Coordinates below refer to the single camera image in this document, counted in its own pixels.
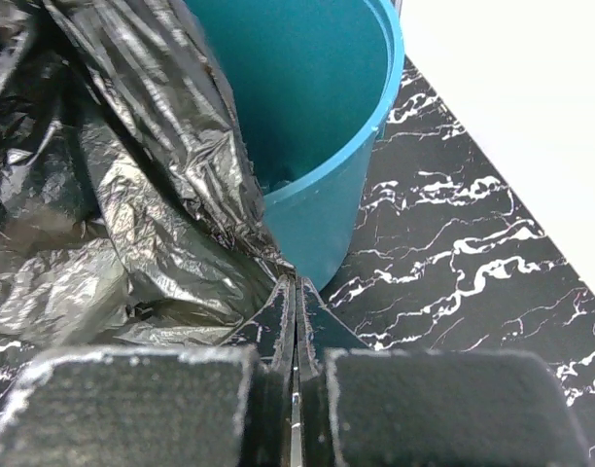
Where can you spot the teal plastic trash bin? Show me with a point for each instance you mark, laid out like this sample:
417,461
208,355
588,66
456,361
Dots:
313,83

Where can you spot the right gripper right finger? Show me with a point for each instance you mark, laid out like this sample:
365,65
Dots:
359,407

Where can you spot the black trash bag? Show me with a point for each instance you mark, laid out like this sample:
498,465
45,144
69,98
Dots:
128,203

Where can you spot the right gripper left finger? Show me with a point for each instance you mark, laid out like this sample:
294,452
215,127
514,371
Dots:
115,405

